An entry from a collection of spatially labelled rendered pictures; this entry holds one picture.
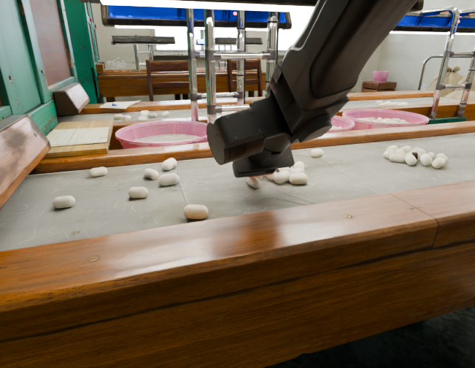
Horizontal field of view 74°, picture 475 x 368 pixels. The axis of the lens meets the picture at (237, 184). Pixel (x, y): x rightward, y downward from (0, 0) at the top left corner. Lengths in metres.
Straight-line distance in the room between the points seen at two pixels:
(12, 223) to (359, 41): 0.50
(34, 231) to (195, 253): 0.25
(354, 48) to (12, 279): 0.37
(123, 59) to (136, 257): 5.26
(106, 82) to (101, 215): 2.77
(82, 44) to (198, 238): 2.91
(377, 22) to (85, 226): 0.42
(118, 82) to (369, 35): 3.04
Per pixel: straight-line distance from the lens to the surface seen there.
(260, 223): 0.41
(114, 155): 0.72
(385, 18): 0.27
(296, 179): 0.59
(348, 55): 0.29
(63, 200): 0.56
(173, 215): 0.49
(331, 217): 0.44
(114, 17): 1.12
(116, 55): 5.56
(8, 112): 0.74
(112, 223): 0.49
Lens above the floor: 0.97
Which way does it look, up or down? 23 degrees down
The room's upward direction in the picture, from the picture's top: straight up
